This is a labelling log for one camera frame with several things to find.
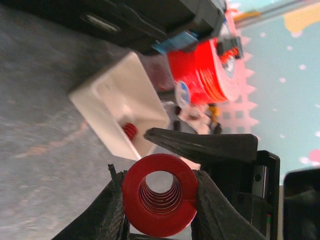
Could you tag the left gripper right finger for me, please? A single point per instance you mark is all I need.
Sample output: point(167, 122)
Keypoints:
point(216, 218)

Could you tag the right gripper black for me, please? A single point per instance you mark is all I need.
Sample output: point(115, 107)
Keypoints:
point(248, 178)

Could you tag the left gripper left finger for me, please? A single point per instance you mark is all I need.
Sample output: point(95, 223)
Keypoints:
point(104, 219)

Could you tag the upper beige work glove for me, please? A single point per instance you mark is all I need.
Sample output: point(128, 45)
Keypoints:
point(195, 115)

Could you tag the red filament spool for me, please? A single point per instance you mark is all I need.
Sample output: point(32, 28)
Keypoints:
point(210, 79)

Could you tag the white rectangular parts tray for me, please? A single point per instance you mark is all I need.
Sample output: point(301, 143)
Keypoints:
point(118, 94)

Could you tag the black red terminal strip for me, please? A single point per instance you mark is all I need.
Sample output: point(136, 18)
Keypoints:
point(230, 47)

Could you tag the black plastic toolbox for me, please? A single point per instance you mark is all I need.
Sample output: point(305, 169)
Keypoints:
point(149, 27)

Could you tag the small solder wire spool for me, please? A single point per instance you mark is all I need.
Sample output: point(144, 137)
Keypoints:
point(182, 95)

